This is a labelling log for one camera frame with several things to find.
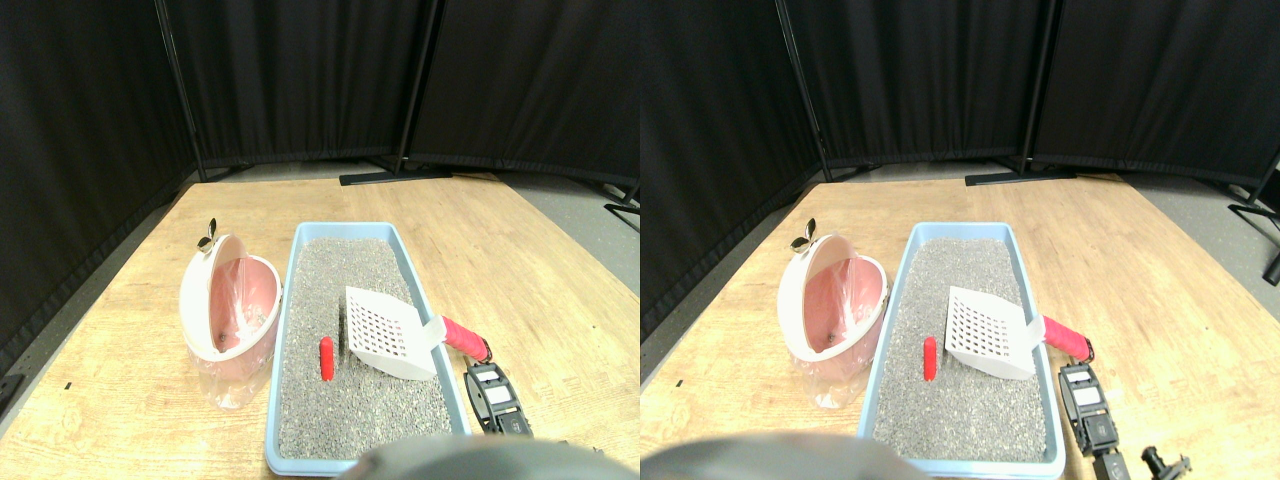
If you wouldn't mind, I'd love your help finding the white bin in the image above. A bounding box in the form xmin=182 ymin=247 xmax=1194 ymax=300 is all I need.
xmin=778 ymin=218 xmax=889 ymax=409
xmin=179 ymin=218 xmax=284 ymax=411

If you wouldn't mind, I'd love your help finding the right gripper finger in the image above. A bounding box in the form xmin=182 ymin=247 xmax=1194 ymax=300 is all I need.
xmin=1059 ymin=362 xmax=1105 ymax=411
xmin=466 ymin=362 xmax=513 ymax=406

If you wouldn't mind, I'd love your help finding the white scoop with red handle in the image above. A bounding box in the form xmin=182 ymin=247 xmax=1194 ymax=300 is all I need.
xmin=944 ymin=285 xmax=1095 ymax=381
xmin=343 ymin=286 xmax=494 ymax=382

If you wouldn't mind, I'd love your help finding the black curtain stand pole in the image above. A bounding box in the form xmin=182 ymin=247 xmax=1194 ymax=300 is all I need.
xmin=153 ymin=0 xmax=208 ymax=183
xmin=775 ymin=0 xmax=833 ymax=183
xmin=397 ymin=0 xmax=444 ymax=173
xmin=1018 ymin=0 xmax=1063 ymax=173

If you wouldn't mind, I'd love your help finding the black bracket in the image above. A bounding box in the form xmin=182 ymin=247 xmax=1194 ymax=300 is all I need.
xmin=1142 ymin=446 xmax=1193 ymax=480

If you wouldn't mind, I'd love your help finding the blue litter tray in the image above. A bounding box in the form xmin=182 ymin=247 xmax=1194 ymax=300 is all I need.
xmin=857 ymin=221 xmax=1067 ymax=479
xmin=264 ymin=221 xmax=473 ymax=477

